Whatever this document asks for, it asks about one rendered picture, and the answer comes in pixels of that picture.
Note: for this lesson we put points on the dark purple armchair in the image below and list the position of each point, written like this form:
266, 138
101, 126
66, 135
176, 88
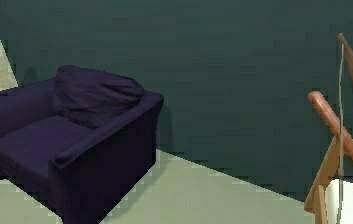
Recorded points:
84, 140

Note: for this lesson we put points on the thin grey rod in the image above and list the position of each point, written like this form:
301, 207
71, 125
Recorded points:
341, 133

